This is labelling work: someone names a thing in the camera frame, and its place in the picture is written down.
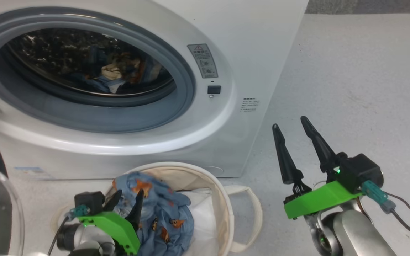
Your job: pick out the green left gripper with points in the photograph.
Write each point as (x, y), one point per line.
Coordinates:
(116, 225)

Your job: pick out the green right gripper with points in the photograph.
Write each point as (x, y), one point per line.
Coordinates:
(319, 201)

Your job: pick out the blue garment with orange print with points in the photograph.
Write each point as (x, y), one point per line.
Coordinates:
(166, 209)

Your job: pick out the blue and cream garment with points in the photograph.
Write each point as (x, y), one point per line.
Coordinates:
(112, 73)

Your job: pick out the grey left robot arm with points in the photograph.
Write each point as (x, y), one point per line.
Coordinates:
(84, 240)

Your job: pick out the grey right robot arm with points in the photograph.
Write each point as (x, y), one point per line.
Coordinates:
(351, 234)

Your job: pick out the cream canvas laundry basket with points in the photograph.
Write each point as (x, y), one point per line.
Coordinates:
(190, 170)

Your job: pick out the white front-load washing machine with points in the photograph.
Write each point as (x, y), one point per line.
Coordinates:
(255, 53)

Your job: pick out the small printed text label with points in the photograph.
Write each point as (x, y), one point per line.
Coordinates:
(250, 105)

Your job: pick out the white liner sheet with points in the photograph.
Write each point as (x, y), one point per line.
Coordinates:
(201, 220)

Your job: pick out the blue energy label sticker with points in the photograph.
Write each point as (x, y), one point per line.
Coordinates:
(34, 171)

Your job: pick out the grey warning sticker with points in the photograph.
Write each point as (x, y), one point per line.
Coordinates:
(202, 60)

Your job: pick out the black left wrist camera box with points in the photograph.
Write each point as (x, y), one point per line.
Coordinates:
(89, 201)

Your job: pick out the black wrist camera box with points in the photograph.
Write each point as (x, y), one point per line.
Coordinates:
(359, 170)
(89, 201)

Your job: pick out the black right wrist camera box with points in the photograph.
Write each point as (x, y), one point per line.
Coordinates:
(359, 170)

